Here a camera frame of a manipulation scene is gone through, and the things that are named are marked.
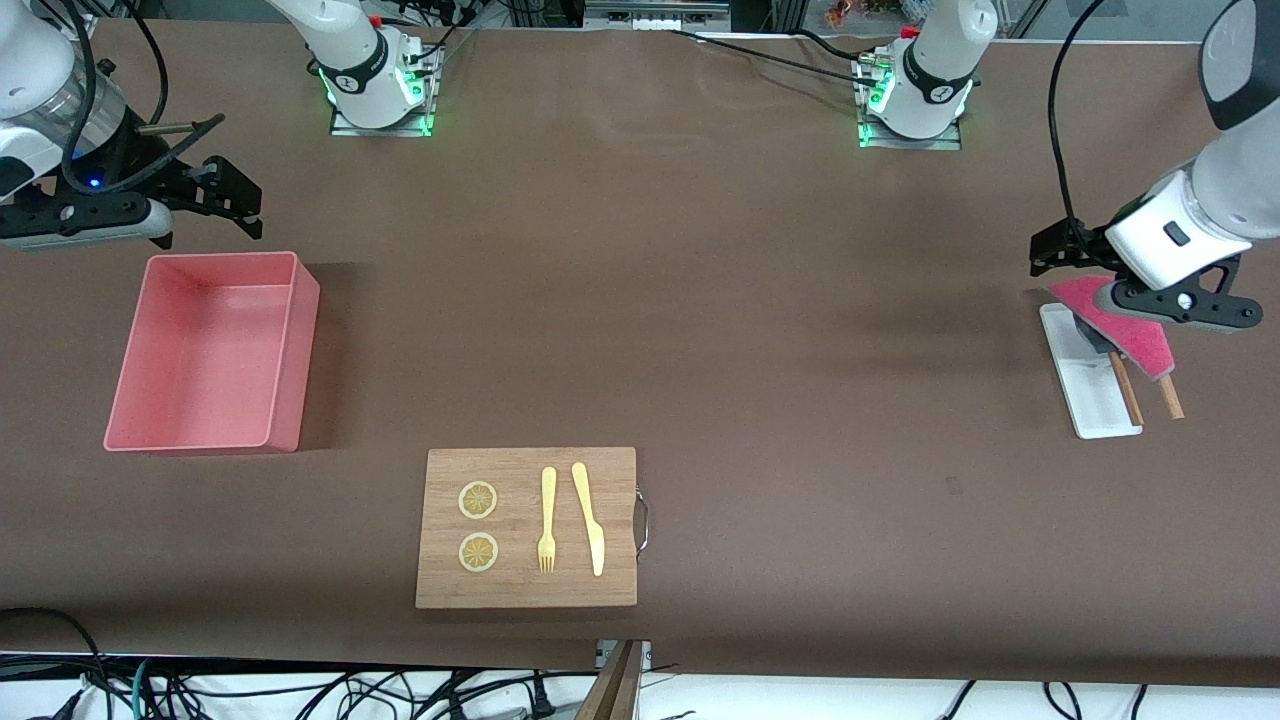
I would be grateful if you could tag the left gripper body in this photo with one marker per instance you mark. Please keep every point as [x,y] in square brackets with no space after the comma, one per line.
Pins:
[1080,244]

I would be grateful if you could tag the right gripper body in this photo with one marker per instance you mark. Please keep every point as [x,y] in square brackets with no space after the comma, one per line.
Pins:
[142,166]

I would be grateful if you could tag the pink red cloth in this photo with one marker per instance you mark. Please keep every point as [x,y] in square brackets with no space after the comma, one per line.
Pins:
[1135,335]

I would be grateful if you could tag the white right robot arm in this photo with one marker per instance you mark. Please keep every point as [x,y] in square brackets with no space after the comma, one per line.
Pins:
[350,60]

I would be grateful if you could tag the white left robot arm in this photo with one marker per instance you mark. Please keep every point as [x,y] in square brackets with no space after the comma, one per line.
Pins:
[940,60]

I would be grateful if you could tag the white rectangular tray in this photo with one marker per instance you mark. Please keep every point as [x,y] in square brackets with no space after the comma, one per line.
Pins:
[1090,390]

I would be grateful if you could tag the pink plastic bin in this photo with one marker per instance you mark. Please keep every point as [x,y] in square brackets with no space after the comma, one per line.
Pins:
[215,350]

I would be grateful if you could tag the lemon slice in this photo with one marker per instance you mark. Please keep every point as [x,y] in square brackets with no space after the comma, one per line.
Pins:
[478,500]
[478,552]

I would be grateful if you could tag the wooden cutting board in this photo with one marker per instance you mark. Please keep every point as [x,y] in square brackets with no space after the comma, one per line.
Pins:
[525,530]

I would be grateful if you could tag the yellow plastic fork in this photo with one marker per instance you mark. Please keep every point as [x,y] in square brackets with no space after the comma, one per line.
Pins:
[547,520]

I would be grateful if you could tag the yellow plastic knife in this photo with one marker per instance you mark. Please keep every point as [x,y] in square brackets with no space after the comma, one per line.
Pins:
[590,520]

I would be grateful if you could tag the wooden beam below table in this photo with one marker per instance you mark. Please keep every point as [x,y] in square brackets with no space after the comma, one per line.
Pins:
[612,690]

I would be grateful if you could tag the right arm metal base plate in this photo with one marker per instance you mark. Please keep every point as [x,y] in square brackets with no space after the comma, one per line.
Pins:
[345,125]

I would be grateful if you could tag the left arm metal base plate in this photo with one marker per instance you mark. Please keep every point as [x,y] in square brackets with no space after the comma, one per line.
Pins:
[940,142]

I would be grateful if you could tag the metal table edge bracket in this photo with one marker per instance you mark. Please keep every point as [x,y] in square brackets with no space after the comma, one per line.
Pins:
[645,655]

